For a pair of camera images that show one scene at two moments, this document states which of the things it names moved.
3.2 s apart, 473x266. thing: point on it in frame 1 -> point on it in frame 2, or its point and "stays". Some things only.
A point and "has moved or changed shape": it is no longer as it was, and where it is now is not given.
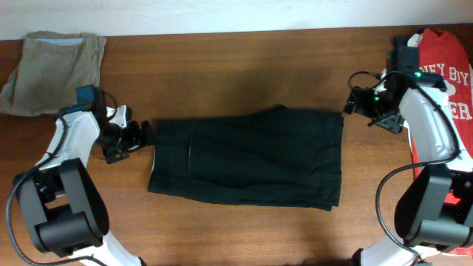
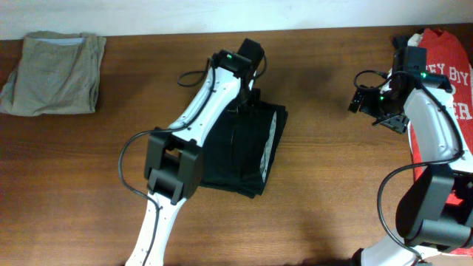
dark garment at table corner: x=400 y=41 stays
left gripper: x=134 y=125 -> x=254 y=102
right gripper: x=391 y=123 stays
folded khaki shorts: x=50 y=67 stays
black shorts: x=279 y=156 has moved or changed shape
